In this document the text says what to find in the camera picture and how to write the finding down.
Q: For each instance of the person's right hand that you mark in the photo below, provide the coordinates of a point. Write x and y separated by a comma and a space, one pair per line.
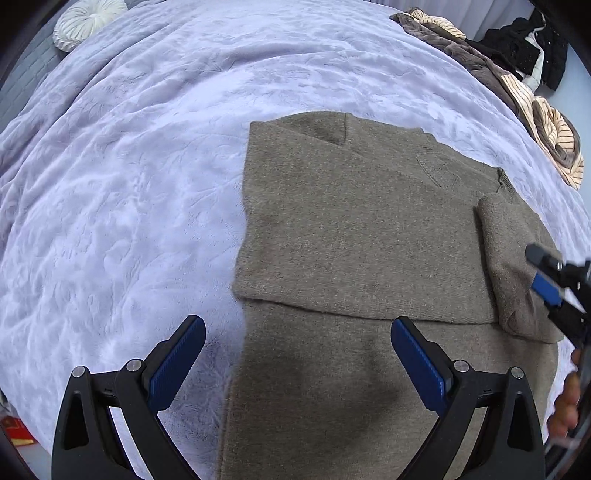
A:
567, 408

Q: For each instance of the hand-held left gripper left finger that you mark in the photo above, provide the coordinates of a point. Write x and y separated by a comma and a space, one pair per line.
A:
178, 364

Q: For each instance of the round white pleated cushion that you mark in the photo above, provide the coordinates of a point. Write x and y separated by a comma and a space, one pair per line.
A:
85, 21

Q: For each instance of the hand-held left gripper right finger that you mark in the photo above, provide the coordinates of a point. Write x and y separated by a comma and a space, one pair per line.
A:
418, 364

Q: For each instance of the olive brown knit sweater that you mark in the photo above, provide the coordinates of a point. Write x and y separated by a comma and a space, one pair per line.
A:
351, 240

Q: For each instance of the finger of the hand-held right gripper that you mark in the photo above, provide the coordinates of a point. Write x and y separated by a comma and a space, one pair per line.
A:
542, 256
545, 290

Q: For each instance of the red box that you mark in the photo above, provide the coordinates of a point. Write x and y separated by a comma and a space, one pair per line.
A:
16, 429

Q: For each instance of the black jacket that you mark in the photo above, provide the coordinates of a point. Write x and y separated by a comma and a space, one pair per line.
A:
517, 46

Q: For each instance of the grey padded headboard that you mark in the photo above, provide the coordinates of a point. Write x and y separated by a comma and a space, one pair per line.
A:
27, 87

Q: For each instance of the beige striped brown-lined garment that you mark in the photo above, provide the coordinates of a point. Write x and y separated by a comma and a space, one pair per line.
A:
549, 124

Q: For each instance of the lavender plush blanket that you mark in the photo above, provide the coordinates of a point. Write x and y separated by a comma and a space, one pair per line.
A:
138, 184

